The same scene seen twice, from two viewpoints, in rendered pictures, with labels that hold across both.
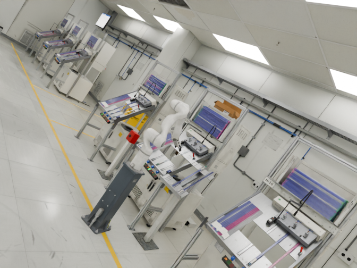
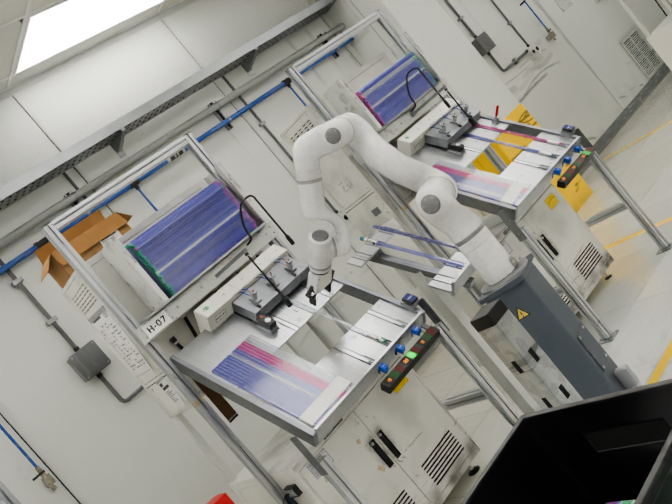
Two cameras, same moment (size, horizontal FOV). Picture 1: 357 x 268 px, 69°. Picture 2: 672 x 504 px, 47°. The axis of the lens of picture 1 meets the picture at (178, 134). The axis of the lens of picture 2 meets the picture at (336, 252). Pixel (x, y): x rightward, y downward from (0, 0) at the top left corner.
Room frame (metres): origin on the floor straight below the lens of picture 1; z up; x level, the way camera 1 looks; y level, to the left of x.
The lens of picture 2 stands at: (2.39, 2.77, 1.29)
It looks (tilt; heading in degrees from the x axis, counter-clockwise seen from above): 3 degrees down; 281
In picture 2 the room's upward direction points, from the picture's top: 40 degrees counter-clockwise
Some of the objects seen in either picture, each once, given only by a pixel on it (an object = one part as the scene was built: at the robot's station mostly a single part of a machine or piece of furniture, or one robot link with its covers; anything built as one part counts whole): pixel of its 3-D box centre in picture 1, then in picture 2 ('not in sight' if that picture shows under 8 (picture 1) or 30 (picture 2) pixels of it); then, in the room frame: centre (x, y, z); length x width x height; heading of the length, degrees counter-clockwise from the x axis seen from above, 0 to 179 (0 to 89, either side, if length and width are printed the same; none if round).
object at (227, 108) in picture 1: (230, 110); (107, 224); (3.68, -0.41, 1.82); 0.68 x 0.30 x 0.20; 46
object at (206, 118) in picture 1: (212, 122); (191, 239); (3.39, -0.28, 1.52); 0.51 x 0.13 x 0.27; 46
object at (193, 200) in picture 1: (163, 195); (357, 472); (3.52, -0.32, 0.31); 0.70 x 0.65 x 0.62; 46
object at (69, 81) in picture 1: (85, 63); not in sight; (6.77, 3.07, 0.95); 1.36 x 0.82 x 1.90; 136
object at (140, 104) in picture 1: (125, 125); not in sight; (4.38, 0.84, 0.66); 1.01 x 0.73 x 1.31; 136
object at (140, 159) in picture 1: (139, 160); (487, 256); (2.49, 0.16, 0.79); 0.19 x 0.19 x 0.18
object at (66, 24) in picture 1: (59, 40); not in sight; (8.79, 5.16, 0.95); 1.37 x 0.82 x 1.90; 136
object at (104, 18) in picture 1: (104, 22); not in sight; (6.66, 3.17, 2.10); 0.58 x 0.14 x 0.41; 46
